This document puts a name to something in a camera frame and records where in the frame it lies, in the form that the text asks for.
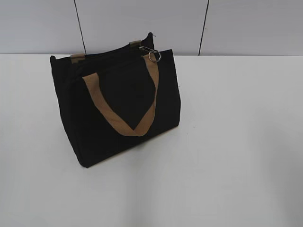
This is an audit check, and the black tote bag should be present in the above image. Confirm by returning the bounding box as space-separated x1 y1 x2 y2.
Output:
50 33 181 168

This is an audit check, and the tan front bag handle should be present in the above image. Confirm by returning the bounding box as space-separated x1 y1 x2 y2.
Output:
83 55 159 137

